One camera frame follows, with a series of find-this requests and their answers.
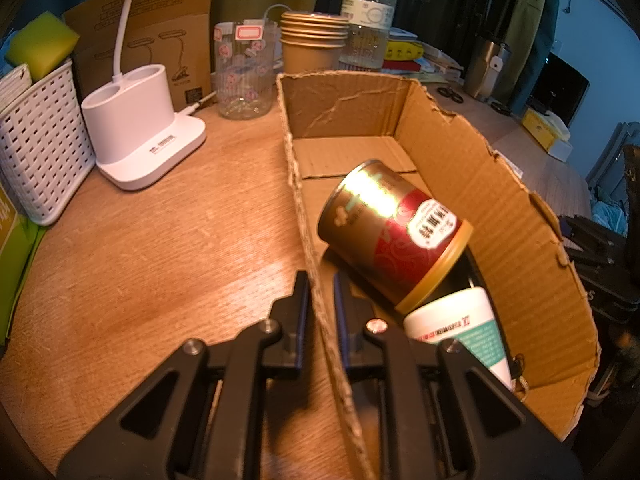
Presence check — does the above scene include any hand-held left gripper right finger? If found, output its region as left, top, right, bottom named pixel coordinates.
left=332, top=272, right=583, bottom=480

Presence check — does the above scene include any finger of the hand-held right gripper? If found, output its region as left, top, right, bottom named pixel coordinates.
left=557, top=215, right=628, bottom=271

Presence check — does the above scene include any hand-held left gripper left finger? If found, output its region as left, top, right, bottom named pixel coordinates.
left=57, top=270, right=311, bottom=480

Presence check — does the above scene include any cardboard box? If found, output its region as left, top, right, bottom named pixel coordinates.
left=276, top=71, right=601, bottom=480

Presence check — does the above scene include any red can with gold lid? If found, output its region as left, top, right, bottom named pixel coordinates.
left=317, top=159, right=474, bottom=315

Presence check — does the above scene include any white green paper cup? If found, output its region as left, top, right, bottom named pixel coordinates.
left=402, top=286, right=513, bottom=391

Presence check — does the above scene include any teal printed blanket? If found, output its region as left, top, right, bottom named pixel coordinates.
left=590, top=195, right=628, bottom=236

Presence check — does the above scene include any grey padded headboard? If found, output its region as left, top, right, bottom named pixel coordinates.
left=585, top=120, right=640, bottom=201

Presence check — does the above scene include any yellow tissue box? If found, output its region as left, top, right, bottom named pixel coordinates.
left=521, top=107, right=573, bottom=163

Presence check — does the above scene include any black computer monitor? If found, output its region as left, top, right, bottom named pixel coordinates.
left=530, top=52, right=591, bottom=128

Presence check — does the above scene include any steel travel tumbler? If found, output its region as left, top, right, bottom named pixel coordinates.
left=462, top=35, right=512, bottom=101

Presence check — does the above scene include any narrow teal curtain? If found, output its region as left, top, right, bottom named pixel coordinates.
left=537, top=0, right=561, bottom=91

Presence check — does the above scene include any white desk lamp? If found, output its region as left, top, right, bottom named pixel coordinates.
left=81, top=0, right=207, bottom=192

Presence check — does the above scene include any narrow yellow curtain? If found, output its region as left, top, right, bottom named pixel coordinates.
left=505, top=0, right=551, bottom=76

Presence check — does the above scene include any printed glass cup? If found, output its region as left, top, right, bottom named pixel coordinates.
left=214, top=20, right=282, bottom=121

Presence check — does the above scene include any red book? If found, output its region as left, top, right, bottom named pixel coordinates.
left=382, top=59, right=426, bottom=73

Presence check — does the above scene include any stack of brown paper cups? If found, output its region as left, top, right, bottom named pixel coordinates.
left=279, top=10, right=351, bottom=73

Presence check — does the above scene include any green packet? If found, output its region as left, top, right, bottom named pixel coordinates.
left=0, top=180, right=48, bottom=346

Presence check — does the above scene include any clear plastic water bottle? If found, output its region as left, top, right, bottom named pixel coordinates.
left=339, top=0, right=400, bottom=72

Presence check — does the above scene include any white woven plastic basket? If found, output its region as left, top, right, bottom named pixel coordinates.
left=0, top=57, right=97, bottom=226

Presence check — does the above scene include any brown cardboard lamp package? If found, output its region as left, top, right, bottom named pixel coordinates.
left=62, top=0, right=217, bottom=111

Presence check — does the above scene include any green yellow sponge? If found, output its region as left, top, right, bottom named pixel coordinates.
left=7, top=12, right=81, bottom=81

